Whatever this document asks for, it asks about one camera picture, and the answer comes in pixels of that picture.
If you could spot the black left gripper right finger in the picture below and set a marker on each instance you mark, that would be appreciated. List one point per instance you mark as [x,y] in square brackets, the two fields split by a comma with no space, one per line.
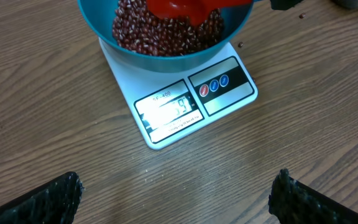
[293,202]

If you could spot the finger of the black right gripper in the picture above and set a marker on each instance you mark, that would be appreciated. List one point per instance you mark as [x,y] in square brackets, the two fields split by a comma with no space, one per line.
[283,5]

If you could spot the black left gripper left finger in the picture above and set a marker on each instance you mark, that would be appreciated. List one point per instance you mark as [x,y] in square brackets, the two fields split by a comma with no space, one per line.
[53,202]

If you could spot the red measuring scoop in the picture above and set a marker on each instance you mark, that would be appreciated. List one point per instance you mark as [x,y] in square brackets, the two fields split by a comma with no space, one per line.
[196,10]

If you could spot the spilled bean near scale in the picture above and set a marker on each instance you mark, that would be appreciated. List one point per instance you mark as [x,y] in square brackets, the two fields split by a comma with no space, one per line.
[240,44]

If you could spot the red beans in bowl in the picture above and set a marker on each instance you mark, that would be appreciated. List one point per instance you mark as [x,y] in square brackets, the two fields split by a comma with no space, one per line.
[136,29]

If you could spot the white digital kitchen scale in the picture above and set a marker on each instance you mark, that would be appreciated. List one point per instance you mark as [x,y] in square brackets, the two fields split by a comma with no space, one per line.
[170,106]

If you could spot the teal blue bowl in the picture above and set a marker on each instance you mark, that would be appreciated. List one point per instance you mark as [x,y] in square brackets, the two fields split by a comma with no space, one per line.
[99,15]

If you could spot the spilled bean table middle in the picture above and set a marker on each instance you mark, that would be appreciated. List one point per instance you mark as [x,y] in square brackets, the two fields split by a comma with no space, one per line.
[303,15]

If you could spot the clear plastic container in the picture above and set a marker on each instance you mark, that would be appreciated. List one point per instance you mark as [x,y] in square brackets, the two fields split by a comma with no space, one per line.
[347,4]

